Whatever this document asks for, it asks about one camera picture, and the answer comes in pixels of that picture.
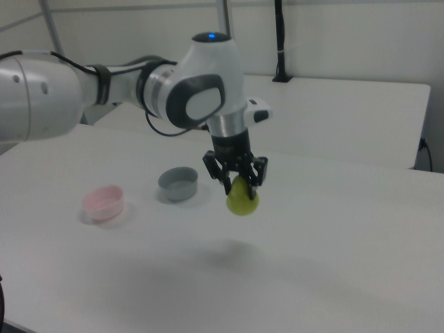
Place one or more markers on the grey partition frame post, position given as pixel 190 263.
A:
pixel 52 24
pixel 224 15

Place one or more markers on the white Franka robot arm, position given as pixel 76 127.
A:
pixel 208 69

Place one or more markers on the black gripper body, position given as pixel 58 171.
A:
pixel 230 144

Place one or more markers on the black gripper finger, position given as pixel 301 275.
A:
pixel 256 170
pixel 216 168

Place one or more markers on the green pear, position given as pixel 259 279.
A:
pixel 243 204

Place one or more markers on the grey bowl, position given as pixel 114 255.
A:
pixel 178 192

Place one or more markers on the pink bowl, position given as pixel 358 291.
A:
pixel 104 208

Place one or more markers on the black camera pole with clamp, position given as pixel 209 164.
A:
pixel 280 34

